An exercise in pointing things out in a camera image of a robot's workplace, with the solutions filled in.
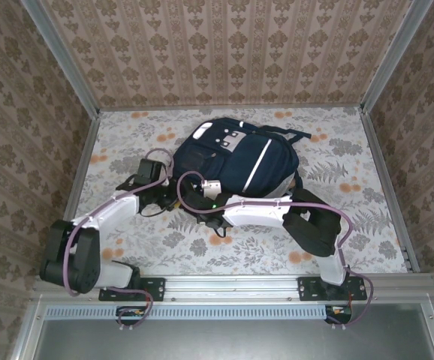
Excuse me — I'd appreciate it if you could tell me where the navy blue backpack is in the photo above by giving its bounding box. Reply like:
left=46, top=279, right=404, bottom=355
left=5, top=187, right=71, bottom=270
left=172, top=117, right=312, bottom=199

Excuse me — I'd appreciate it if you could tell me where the grey metal panel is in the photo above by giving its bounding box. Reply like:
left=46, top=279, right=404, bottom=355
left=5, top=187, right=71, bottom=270
left=32, top=303, right=434, bottom=360

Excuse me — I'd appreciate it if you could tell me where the floral tablecloth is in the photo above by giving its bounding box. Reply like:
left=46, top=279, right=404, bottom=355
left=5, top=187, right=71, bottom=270
left=59, top=106, right=409, bottom=277

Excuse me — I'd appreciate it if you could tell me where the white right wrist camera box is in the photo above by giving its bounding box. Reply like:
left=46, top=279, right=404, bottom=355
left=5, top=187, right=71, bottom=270
left=200, top=179, right=222, bottom=199

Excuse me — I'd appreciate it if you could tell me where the aluminium table side rail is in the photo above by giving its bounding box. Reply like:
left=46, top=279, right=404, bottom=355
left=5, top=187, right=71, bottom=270
left=47, top=112, right=100, bottom=275
left=359, top=108, right=417, bottom=273

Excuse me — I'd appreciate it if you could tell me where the aluminium mounting rail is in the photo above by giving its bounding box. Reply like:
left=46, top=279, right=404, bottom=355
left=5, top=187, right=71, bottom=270
left=32, top=275, right=434, bottom=301

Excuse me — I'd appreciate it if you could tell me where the aluminium table back rail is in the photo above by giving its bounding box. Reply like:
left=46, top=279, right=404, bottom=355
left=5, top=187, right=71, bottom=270
left=98, top=103, right=364, bottom=111

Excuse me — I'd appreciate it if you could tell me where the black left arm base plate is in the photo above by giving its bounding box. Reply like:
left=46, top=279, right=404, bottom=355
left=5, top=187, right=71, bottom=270
left=98, top=276, right=165, bottom=302

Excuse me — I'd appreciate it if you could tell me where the light blue slotted cable duct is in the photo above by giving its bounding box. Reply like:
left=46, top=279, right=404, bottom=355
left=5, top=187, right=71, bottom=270
left=46, top=304, right=353, bottom=320

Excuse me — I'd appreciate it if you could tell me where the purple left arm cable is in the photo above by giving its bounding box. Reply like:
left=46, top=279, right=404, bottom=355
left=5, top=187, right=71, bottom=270
left=65, top=148, right=175, bottom=333

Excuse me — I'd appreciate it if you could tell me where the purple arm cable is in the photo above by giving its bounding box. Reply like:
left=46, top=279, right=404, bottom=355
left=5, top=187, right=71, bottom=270
left=65, top=148, right=175, bottom=333
left=176, top=170, right=375, bottom=328

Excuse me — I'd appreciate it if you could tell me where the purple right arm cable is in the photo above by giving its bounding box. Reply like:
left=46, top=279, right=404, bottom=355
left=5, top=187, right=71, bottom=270
left=176, top=170, right=375, bottom=328

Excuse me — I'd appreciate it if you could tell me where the black connector bracket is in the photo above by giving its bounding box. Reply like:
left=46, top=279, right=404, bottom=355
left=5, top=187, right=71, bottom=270
left=324, top=305, right=354, bottom=326
left=116, top=305, right=147, bottom=326

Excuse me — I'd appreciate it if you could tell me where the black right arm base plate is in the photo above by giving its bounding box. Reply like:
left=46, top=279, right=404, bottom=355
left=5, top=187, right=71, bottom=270
left=297, top=276, right=367, bottom=302

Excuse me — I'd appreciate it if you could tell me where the aluminium frame post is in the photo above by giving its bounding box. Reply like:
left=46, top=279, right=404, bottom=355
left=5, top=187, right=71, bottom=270
left=361, top=0, right=434, bottom=113
left=21, top=0, right=100, bottom=117

